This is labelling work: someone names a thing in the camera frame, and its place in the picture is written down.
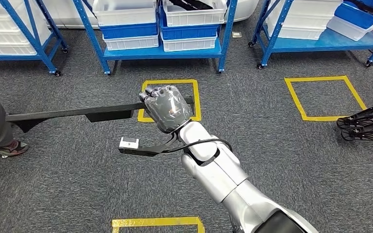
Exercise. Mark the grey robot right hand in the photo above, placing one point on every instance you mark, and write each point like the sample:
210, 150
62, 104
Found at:
167, 109

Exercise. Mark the black plastic plate part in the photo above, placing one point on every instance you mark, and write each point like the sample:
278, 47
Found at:
77, 112

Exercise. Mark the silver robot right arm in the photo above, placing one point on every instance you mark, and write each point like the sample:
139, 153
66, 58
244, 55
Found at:
225, 180

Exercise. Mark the blue steel shelf rack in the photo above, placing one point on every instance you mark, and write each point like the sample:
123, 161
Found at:
328, 43
160, 53
28, 29

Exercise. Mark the black part inside bin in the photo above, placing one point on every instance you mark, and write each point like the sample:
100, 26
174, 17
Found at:
189, 4
366, 6

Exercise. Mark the blue plastic bin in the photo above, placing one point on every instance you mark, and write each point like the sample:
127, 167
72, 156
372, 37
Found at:
357, 14
128, 31
189, 32

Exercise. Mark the floor outlet box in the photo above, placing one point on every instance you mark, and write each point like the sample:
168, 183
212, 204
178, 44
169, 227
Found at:
236, 34

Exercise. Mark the black and silver humanoid robot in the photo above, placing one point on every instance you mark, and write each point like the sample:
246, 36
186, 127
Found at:
363, 123

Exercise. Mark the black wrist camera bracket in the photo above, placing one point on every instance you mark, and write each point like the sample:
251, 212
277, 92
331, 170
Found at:
141, 151

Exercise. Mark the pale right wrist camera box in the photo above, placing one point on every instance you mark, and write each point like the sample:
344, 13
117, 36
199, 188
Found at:
129, 143

